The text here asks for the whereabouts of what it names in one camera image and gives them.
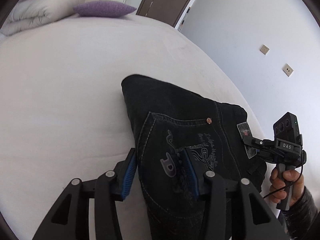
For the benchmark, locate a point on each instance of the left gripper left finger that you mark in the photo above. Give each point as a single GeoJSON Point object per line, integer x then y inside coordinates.
{"type": "Point", "coordinates": [125, 172]}

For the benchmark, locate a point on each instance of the folded beige duvet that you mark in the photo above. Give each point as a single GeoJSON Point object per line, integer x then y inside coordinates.
{"type": "Point", "coordinates": [30, 14]}

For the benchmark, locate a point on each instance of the beige wall socket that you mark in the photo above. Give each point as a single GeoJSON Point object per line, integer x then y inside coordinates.
{"type": "Point", "coordinates": [287, 70]}
{"type": "Point", "coordinates": [264, 49]}

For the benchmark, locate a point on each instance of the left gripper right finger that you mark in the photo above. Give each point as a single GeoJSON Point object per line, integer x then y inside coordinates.
{"type": "Point", "coordinates": [194, 171]}

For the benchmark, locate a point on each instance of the right hand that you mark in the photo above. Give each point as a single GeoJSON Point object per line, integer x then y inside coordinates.
{"type": "Point", "coordinates": [290, 175]}

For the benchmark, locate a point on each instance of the lower beige wall socket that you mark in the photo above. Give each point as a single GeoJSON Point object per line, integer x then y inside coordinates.
{"type": "Point", "coordinates": [287, 70]}

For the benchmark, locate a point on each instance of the purple pillow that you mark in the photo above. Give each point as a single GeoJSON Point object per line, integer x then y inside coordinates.
{"type": "Point", "coordinates": [110, 9]}

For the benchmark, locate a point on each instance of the upper beige wall socket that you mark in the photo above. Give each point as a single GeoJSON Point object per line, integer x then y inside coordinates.
{"type": "Point", "coordinates": [264, 49]}

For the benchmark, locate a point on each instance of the white mattress bed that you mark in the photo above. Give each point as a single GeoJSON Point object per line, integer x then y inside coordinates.
{"type": "Point", "coordinates": [63, 114]}

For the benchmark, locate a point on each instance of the black denim pants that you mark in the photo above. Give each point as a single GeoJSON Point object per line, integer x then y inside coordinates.
{"type": "Point", "coordinates": [166, 119]}

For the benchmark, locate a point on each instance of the dark jacket sleeve forearm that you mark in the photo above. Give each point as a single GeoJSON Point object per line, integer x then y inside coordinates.
{"type": "Point", "coordinates": [302, 218]}

